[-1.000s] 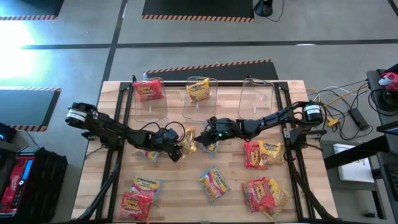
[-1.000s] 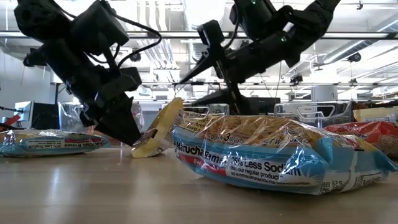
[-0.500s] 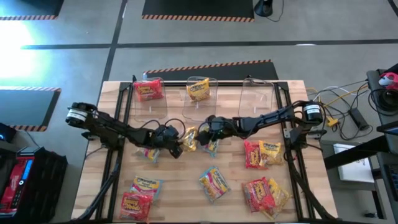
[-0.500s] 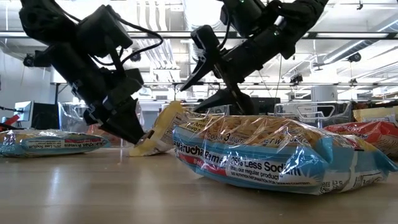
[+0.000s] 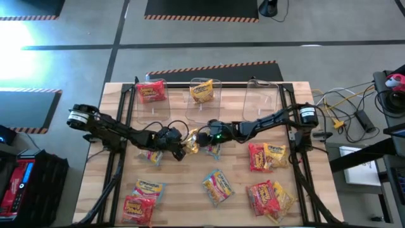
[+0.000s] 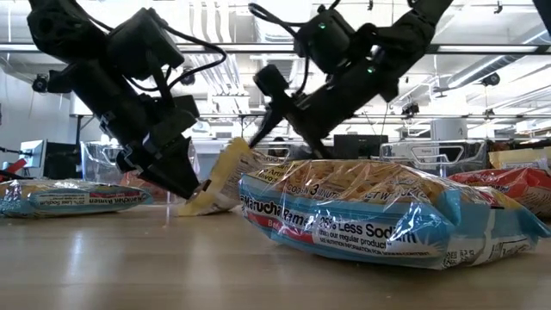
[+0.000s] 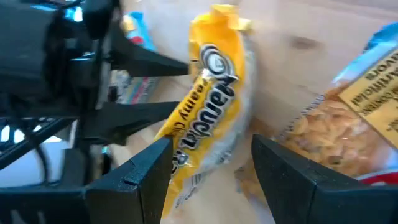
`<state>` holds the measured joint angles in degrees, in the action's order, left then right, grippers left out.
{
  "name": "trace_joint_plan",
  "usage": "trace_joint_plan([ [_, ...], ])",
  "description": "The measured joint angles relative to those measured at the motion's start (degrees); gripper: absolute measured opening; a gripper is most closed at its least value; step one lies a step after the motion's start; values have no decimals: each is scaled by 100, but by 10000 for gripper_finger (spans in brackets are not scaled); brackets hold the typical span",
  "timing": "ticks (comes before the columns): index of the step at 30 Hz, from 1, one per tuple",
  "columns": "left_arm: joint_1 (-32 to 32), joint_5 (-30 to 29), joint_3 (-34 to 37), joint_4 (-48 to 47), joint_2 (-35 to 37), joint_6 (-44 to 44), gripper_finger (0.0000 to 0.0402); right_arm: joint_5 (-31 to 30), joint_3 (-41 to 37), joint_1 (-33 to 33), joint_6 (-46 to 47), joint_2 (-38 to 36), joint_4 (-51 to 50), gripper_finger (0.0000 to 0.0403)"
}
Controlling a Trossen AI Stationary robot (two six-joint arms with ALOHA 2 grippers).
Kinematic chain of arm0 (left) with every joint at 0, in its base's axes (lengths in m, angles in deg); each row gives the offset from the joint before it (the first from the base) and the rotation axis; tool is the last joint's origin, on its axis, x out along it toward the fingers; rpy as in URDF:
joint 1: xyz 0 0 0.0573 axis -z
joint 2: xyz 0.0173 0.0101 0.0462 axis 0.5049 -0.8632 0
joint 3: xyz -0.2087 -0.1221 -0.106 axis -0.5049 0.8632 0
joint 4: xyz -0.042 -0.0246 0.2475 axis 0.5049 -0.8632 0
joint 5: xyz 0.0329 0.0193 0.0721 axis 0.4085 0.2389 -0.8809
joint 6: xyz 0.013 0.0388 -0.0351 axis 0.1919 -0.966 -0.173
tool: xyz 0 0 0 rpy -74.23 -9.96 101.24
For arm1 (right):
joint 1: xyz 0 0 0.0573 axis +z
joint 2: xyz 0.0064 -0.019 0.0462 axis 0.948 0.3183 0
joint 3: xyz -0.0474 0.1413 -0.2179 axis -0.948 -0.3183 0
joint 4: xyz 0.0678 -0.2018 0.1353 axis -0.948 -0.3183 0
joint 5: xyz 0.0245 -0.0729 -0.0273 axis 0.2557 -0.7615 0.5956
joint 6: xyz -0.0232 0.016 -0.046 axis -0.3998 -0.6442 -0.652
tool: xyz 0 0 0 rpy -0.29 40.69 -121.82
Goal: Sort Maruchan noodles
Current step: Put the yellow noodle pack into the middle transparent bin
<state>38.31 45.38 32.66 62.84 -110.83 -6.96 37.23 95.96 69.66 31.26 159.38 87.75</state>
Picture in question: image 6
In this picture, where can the ceiling light strip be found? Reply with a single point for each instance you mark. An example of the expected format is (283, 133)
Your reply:
(241, 47)

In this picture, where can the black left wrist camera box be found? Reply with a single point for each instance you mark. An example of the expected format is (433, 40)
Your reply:
(144, 43)

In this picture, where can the blue Maruchan ramen pack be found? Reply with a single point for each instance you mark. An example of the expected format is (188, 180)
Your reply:
(366, 224)
(69, 198)

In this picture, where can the black computer monitor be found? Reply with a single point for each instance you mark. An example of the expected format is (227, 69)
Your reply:
(60, 161)
(360, 146)

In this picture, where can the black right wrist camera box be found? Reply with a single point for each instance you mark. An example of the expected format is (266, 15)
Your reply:
(327, 43)

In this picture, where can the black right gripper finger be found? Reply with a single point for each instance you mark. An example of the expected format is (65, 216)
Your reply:
(275, 99)
(320, 146)

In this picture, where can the red Maruchan spicy noodles pack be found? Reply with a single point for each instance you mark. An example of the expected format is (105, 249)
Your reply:
(516, 185)
(144, 186)

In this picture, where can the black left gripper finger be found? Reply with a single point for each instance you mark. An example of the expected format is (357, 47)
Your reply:
(176, 172)

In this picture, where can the black metal rack frame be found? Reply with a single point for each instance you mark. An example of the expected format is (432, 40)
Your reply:
(78, 129)

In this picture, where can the white computer monitor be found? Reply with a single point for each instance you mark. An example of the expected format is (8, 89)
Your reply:
(32, 154)

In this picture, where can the red object on desk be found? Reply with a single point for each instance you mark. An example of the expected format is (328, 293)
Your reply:
(15, 165)

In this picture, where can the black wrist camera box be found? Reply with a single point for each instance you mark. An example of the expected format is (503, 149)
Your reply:
(327, 43)
(144, 43)

